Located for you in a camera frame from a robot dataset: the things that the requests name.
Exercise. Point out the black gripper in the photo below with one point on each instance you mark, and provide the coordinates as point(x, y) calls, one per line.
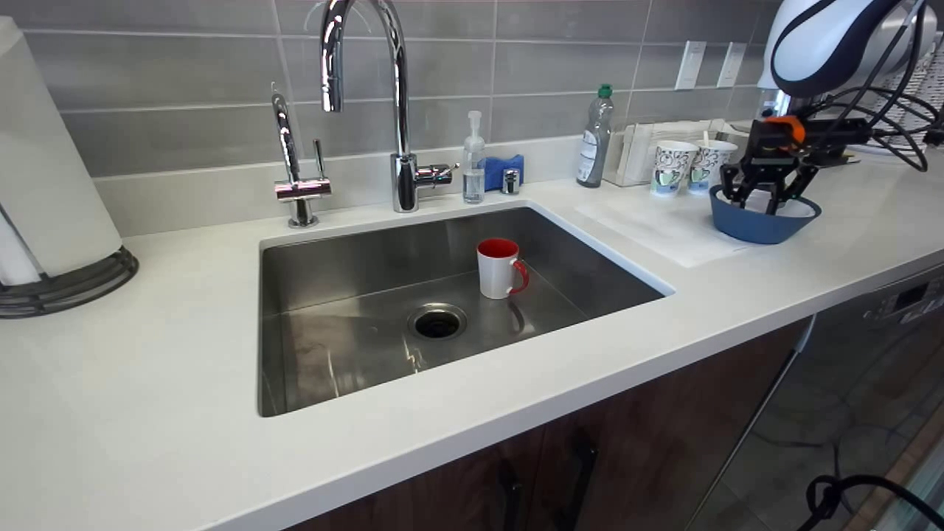
point(798, 148)

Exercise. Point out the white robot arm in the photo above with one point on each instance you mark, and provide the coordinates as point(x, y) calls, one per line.
point(835, 72)

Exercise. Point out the blue bowl white interior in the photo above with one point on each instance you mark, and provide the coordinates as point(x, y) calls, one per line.
point(754, 222)

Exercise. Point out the patterned paper cup with stick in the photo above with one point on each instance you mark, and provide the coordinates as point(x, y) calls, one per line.
point(706, 166)

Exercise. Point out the patterned paper cup left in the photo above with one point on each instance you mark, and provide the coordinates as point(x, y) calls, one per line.
point(671, 166)

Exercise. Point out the clear plastic water bottle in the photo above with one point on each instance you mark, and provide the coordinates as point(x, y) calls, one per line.
point(593, 141)

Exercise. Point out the stainless dishwasher front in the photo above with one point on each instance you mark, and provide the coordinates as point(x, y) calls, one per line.
point(851, 433)

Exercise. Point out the blue sponge holder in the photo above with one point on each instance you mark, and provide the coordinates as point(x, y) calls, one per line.
point(506, 172)

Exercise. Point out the white mug red interior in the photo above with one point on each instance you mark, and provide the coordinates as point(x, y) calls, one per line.
point(498, 271)

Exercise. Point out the clear soap dispenser bottle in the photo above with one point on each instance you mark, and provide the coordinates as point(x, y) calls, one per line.
point(472, 162)

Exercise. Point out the tall chrome kitchen faucet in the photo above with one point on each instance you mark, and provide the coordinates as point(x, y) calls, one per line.
point(404, 166)

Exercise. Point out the stainless steel sink basin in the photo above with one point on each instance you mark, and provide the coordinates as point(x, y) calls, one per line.
point(354, 312)

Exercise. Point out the small chrome water tap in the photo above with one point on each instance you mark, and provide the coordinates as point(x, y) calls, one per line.
point(295, 190)

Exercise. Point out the white wall outlet plate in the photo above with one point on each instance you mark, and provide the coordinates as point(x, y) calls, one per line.
point(689, 64)

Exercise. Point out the black wire towel holder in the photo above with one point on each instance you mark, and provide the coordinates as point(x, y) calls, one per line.
point(78, 284)

